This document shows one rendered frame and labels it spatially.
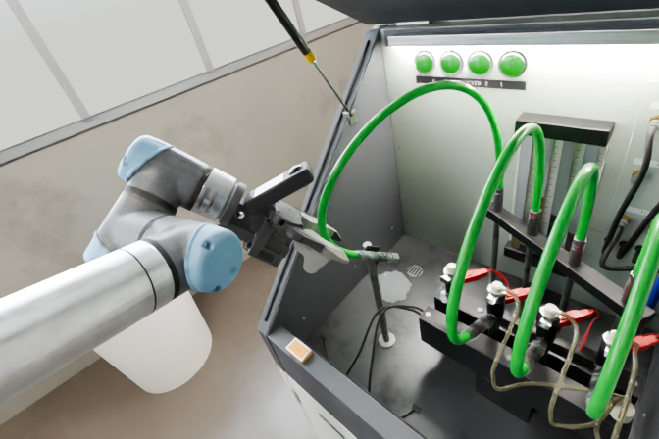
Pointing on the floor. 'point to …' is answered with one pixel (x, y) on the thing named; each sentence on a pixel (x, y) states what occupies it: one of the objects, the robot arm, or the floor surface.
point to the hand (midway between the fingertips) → (341, 244)
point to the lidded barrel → (162, 347)
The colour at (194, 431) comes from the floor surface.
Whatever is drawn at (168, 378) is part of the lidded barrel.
